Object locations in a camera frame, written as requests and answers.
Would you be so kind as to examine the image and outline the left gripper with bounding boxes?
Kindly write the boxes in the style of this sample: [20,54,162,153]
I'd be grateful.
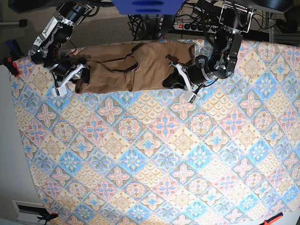
[163,62,195,93]

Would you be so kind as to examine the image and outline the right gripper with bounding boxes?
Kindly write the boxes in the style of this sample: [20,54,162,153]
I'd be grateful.
[51,64,90,88]

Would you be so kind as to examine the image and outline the brown t-shirt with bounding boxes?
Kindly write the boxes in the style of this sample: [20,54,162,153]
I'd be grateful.
[72,41,195,94]

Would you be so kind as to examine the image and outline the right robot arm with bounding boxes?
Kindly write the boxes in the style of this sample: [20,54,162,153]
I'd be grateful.
[28,1,95,97]

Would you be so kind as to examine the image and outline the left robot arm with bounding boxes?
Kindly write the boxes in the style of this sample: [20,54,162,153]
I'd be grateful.
[75,0,253,104]

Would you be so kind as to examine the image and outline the blue plastic bin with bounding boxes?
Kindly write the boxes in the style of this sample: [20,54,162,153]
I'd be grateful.
[112,0,184,15]

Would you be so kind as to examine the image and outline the red black clamp left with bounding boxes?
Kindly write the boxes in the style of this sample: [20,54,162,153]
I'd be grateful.
[3,57,21,77]

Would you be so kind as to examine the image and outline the patterned tablecloth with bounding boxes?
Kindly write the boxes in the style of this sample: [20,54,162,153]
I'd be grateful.
[10,41,300,225]

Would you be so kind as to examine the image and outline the orange black clamp bottom left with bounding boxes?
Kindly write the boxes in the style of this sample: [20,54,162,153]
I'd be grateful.
[37,209,58,222]

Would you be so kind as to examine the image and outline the white floor vent box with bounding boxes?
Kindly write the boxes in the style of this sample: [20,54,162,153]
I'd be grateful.
[12,200,46,225]

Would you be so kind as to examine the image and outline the orange clamp bottom right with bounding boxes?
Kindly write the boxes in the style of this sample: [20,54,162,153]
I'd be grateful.
[261,212,283,225]

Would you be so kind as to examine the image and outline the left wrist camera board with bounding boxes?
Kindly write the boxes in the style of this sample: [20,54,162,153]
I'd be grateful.
[183,92,199,105]

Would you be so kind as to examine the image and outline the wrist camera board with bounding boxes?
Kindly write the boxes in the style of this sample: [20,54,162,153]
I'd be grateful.
[183,92,199,105]
[52,86,68,97]

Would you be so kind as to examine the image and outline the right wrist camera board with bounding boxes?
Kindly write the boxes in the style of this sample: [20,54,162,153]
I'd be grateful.
[52,86,68,97]

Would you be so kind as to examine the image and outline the power strip with red switch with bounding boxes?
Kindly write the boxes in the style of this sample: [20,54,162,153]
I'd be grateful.
[173,22,219,34]

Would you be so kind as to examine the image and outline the tangled black cables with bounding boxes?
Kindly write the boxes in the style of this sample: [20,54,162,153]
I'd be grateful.
[127,14,165,42]

